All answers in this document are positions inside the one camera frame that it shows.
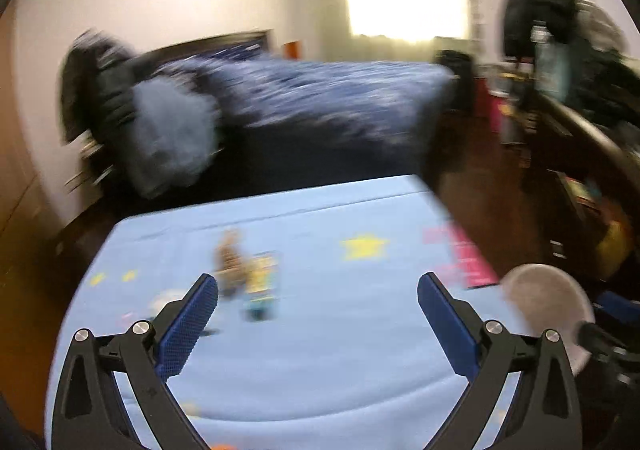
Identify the cluttered dark side shelf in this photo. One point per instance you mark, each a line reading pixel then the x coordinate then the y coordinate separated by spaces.
pixel 584 188

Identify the light blue patterned tablecloth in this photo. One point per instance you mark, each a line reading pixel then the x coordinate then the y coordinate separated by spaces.
pixel 345 360

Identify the hanging dark clothes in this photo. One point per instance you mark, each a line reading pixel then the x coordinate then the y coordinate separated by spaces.
pixel 564 20

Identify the black jacket on chair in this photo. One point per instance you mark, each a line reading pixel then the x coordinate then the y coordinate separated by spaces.
pixel 97 87

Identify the dark wooden headboard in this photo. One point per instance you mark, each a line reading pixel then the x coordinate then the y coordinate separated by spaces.
pixel 237 46

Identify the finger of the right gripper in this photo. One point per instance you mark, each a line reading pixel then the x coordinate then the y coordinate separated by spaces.
pixel 623 360

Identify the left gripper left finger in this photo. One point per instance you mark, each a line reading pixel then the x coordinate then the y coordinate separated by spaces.
pixel 89 412

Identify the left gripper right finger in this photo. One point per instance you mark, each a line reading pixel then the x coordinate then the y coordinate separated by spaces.
pixel 544 409

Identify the green white tissue pack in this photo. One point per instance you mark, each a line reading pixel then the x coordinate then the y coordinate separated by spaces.
pixel 160 300

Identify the dark blue bed duvet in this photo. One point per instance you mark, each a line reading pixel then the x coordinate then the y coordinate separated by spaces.
pixel 302 124

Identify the brown wooden wardrobe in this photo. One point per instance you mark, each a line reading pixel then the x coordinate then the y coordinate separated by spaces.
pixel 28 222

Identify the small teal yellow tube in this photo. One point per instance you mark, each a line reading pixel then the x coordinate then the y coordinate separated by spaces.
pixel 260 287

